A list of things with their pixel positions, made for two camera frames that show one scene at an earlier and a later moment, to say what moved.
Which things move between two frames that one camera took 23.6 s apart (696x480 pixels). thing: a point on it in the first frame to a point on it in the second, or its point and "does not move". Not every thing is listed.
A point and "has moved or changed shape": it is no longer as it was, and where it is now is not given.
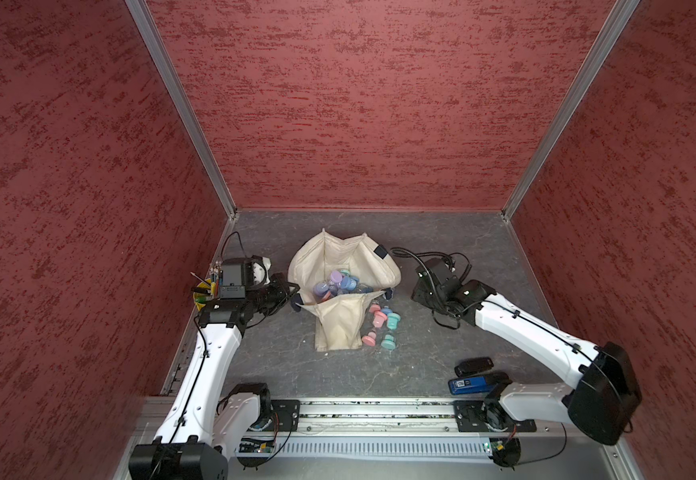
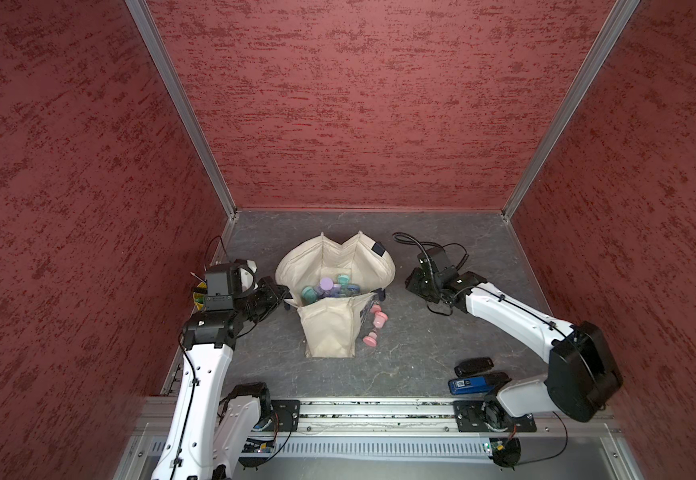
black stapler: x=471 y=366 does not move
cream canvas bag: x=338 y=320 has moved or changed shape
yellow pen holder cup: x=205 y=291 does not move
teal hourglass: x=389 y=342 to x=309 y=294
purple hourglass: x=336 y=277 to x=326 y=283
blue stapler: x=476 y=384 does not move
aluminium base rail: x=401 y=416 does not move
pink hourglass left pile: x=377 y=323 does not move
